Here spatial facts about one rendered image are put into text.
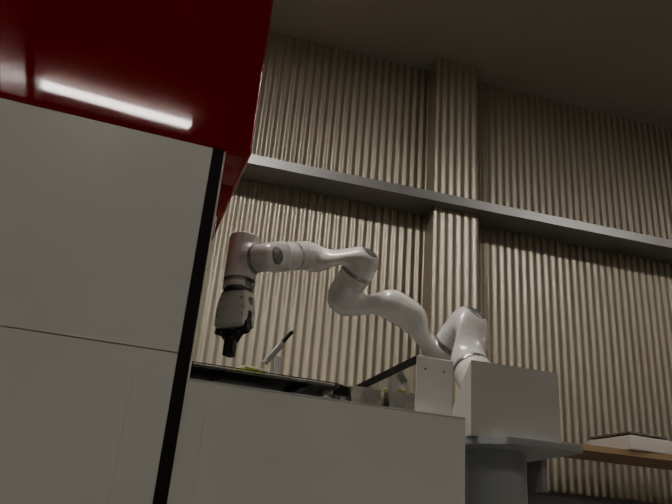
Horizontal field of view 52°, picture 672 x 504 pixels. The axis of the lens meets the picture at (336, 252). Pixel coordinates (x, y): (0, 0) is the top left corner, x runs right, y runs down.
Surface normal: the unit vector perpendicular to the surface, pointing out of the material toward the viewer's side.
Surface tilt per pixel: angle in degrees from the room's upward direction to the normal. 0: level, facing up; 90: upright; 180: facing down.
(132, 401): 90
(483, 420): 90
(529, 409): 90
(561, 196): 90
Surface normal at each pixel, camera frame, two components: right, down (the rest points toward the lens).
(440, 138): 0.26, -0.36
